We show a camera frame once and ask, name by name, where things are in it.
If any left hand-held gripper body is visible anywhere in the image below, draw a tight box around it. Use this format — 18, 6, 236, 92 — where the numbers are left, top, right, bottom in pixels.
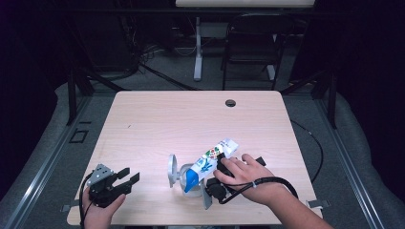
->
86, 163, 134, 209

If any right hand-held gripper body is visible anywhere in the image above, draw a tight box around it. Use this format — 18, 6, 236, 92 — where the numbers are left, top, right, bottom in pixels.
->
202, 176, 239, 211

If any blue and white pouch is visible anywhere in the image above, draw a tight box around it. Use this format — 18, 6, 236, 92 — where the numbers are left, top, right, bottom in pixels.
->
183, 137, 240, 194

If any clear jar with grey lid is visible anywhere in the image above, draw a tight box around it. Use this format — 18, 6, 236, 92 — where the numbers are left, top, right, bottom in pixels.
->
167, 154, 206, 198

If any person's left hand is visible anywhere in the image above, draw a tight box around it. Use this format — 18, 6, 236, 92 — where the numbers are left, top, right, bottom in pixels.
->
83, 187, 127, 229

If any person's right hand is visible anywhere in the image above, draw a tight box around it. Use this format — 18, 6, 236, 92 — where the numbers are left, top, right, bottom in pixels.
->
212, 153, 288, 206

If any grey tape strip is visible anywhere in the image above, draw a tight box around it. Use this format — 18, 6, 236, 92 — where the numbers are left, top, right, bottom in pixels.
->
60, 199, 82, 213
306, 198, 331, 210

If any black floor outlet plate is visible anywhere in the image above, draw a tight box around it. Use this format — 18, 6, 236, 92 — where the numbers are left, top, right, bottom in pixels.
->
69, 128, 89, 144

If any white standing desk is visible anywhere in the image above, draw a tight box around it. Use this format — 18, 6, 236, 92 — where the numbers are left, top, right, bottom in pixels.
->
175, 0, 316, 82

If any black folding chair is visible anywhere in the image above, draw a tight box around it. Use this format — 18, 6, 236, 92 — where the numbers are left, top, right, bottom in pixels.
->
221, 12, 295, 91

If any left hand-held gripper cable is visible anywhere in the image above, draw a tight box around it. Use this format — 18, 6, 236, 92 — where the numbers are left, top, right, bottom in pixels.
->
78, 173, 96, 229

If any hand-held gripper cable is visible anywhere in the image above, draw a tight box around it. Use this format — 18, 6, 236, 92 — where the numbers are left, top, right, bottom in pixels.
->
78, 173, 96, 229
219, 176, 299, 205

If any right hand-held gripper cable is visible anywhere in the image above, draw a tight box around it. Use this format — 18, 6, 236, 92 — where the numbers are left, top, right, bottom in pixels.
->
219, 176, 299, 205

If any metal floor rail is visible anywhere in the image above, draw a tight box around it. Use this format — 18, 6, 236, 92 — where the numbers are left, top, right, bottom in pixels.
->
3, 94, 94, 229
314, 98, 386, 229

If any black metal frame post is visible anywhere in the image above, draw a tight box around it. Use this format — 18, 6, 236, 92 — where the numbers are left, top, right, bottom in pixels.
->
66, 68, 95, 127
280, 68, 338, 130

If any thin black floor cable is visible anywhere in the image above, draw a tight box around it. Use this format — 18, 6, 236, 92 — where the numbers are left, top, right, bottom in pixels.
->
289, 118, 325, 184

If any thick black floor cable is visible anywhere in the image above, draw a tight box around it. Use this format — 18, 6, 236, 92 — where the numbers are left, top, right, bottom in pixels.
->
139, 62, 200, 92

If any bundle of dark cables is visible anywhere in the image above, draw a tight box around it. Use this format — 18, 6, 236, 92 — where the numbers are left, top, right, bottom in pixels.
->
118, 15, 161, 75

